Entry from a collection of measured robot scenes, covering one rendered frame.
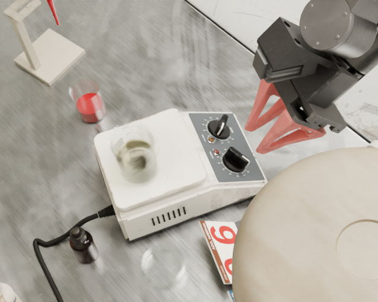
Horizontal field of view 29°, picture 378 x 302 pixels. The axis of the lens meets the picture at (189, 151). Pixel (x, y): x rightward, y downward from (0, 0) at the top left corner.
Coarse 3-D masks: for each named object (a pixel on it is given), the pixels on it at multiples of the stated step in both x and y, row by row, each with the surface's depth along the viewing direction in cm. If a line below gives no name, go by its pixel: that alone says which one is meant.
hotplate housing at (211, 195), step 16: (192, 112) 100; (208, 112) 101; (224, 112) 102; (192, 128) 98; (240, 128) 102; (208, 160) 95; (256, 160) 99; (208, 176) 93; (192, 192) 92; (208, 192) 93; (224, 192) 94; (240, 192) 96; (256, 192) 97; (112, 208) 96; (144, 208) 92; (160, 208) 92; (176, 208) 93; (192, 208) 95; (208, 208) 96; (128, 224) 92; (144, 224) 94; (160, 224) 95; (176, 224) 97; (128, 240) 96
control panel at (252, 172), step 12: (192, 120) 99; (204, 120) 100; (228, 120) 101; (204, 132) 98; (240, 132) 101; (204, 144) 96; (216, 144) 97; (228, 144) 98; (240, 144) 99; (216, 156) 96; (252, 156) 99; (216, 168) 94; (228, 168) 95; (252, 168) 97; (228, 180) 94; (240, 180) 95; (252, 180) 96
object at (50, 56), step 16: (16, 16) 104; (16, 32) 107; (48, 32) 118; (32, 48) 110; (48, 48) 116; (64, 48) 116; (80, 48) 115; (32, 64) 113; (48, 64) 114; (64, 64) 114; (48, 80) 112
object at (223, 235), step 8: (208, 224) 94; (216, 224) 94; (224, 224) 95; (216, 232) 93; (224, 232) 94; (232, 232) 95; (216, 240) 92; (224, 240) 93; (232, 240) 94; (216, 248) 91; (224, 248) 92; (232, 248) 93; (224, 256) 91; (224, 264) 90
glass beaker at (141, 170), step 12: (132, 120) 88; (120, 132) 89; (132, 132) 90; (144, 132) 89; (108, 144) 87; (120, 144) 90; (120, 156) 86; (144, 156) 86; (156, 156) 89; (120, 168) 89; (132, 168) 88; (144, 168) 88; (156, 168) 91; (132, 180) 90; (144, 180) 90
